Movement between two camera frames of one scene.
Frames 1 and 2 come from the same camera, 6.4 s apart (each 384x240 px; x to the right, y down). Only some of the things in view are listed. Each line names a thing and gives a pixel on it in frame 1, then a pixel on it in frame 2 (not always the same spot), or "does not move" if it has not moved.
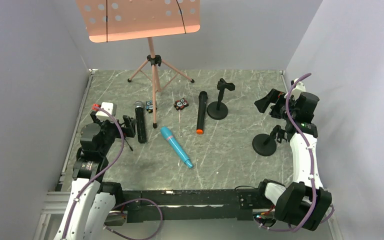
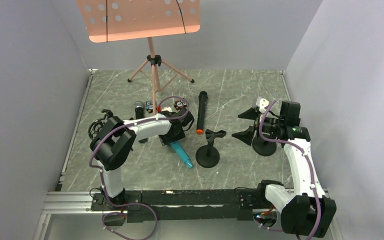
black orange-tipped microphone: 202,96 does not move
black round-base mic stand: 218,110 → 207,156
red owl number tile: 180,104 does not move
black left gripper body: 119,127 → 171,136
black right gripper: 276,108 → 256,122
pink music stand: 110,20 does not move
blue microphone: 176,146 does not move
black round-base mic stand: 265,145 does not move
